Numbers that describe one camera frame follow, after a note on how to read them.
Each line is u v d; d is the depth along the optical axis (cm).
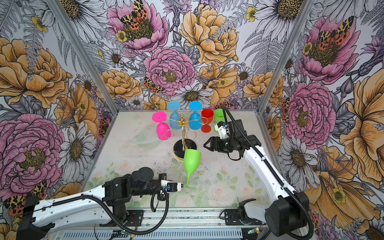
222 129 72
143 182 50
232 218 73
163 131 82
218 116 97
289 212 39
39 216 42
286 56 89
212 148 69
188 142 101
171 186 53
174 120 77
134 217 73
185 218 76
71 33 80
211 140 69
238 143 55
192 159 71
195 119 88
